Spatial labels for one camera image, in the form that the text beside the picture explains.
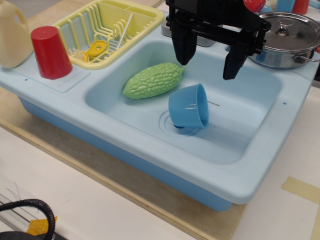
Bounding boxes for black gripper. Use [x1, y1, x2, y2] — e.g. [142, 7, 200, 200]
[165, 0, 271, 80]

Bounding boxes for blue plastic cup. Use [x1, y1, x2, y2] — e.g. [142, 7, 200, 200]
[168, 83, 209, 129]

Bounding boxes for red cup in background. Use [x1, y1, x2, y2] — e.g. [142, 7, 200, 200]
[243, 0, 266, 13]

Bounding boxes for red plastic cup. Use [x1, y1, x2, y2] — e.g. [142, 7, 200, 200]
[30, 25, 73, 80]

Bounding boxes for green toy bitter gourd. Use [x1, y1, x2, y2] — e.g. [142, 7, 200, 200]
[122, 62, 184, 100]

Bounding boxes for steel pot with lid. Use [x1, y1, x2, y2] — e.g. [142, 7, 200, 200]
[249, 11, 320, 69]

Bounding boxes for light blue toy sink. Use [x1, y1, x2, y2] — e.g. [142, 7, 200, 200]
[0, 25, 318, 211]

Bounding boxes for red and blue background objects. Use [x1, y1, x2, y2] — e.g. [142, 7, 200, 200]
[275, 0, 320, 15]

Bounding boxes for orange toy spoon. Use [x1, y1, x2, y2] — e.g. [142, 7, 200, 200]
[81, 40, 107, 62]

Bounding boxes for yellow dish rack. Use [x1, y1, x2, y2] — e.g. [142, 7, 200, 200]
[53, 0, 165, 70]

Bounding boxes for yellow masking tape piece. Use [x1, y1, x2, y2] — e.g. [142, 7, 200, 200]
[281, 176, 320, 205]

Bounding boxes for cream plastic jug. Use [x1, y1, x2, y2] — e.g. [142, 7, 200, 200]
[0, 0, 33, 69]

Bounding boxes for orange tape piece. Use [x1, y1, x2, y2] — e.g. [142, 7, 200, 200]
[26, 216, 58, 236]

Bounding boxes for black braided cable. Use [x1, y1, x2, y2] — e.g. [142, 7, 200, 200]
[0, 198, 56, 240]

